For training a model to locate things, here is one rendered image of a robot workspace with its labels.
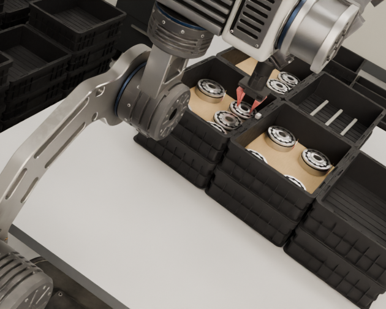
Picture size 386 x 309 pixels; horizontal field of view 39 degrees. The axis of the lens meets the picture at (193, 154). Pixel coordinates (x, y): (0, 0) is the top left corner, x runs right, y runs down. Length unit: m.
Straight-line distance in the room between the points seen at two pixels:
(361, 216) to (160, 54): 0.94
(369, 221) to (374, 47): 3.38
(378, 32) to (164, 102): 3.97
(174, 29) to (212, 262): 0.72
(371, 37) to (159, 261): 3.85
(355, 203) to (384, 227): 0.11
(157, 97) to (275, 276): 0.70
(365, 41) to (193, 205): 3.59
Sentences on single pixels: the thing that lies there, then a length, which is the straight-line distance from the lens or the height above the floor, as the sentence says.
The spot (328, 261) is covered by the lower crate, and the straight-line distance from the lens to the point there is 1.66.
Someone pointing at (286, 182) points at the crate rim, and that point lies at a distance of 1.57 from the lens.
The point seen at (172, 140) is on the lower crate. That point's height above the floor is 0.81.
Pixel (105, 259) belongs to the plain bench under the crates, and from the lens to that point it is 1.46.
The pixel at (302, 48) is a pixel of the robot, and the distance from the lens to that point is 1.01.
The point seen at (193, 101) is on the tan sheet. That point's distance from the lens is 1.90.
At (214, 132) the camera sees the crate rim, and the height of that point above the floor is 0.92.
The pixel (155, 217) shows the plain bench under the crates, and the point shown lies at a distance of 1.60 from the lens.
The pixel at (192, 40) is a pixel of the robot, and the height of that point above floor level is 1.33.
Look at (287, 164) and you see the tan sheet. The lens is 1.82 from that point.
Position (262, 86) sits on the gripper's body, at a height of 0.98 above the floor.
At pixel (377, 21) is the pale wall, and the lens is 5.02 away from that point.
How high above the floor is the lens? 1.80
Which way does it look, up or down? 36 degrees down
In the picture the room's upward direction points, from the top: 24 degrees clockwise
